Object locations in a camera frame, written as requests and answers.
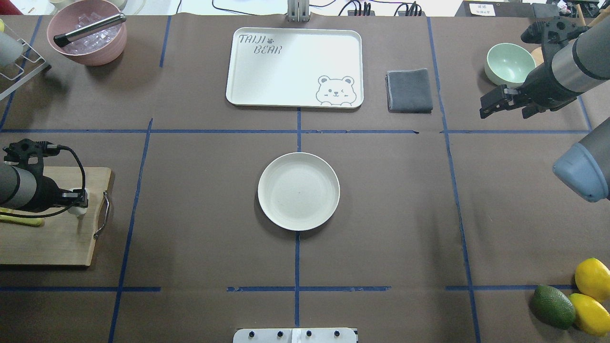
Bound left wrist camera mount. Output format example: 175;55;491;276
2;139;61;176

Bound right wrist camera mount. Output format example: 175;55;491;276
520;17;590;64

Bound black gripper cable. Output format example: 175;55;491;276
0;144;87;219

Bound cream round plate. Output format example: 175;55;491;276
257;152;341;232

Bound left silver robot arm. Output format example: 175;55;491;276
0;163;89;213

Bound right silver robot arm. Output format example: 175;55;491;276
479;15;610;202

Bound white steamed bun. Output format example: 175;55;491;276
67;190;90;217

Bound black power strip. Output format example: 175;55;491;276
338;0;425;17

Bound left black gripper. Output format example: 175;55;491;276
29;176;89;212

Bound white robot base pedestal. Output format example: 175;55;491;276
233;327;359;343

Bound mint green bowl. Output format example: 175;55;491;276
484;43;536;89

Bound bamboo cutting board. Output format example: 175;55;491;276
0;167;112;266

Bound metal black-handled tongs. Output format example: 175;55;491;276
52;13;127;48

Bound green avocado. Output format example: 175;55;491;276
529;285;577;330

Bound grey cup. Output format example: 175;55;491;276
0;32;24;68

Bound wooden mug tree stand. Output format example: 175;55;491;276
526;7;610;93

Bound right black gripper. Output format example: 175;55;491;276
479;67;580;119

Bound grey folded cloth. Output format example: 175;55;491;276
386;68;433;114

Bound white bear tray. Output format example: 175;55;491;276
226;27;364;109

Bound yellow lemon front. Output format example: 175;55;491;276
569;293;610;337

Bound pink bowl with ice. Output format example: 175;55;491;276
47;0;127;66

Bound wire cup rack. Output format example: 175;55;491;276
0;36;51;100

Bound black box with label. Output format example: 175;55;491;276
455;0;560;18

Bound yellow lemon near avocado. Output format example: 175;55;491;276
574;258;610;303

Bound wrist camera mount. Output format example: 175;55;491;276
520;17;590;64
2;139;61;176

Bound aluminium frame post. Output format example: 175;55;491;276
286;0;311;22

